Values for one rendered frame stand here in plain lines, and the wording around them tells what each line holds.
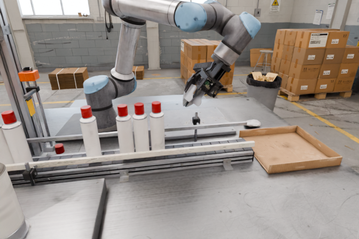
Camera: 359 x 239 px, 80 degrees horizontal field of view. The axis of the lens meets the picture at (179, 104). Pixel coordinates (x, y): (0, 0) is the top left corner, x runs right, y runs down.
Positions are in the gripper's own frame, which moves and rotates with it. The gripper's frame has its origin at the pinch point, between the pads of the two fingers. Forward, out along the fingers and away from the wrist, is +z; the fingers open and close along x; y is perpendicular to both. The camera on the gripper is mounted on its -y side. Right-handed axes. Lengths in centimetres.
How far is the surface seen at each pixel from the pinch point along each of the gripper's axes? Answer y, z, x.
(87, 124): 3.3, 21.0, -27.4
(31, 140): -2, 39, -40
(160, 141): 6.3, 15.8, -2.7
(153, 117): 4.1, 8.7, -9.3
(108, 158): 8.4, 28.1, -16.5
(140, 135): 5.7, 16.3, -10.3
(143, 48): -510, 115, 101
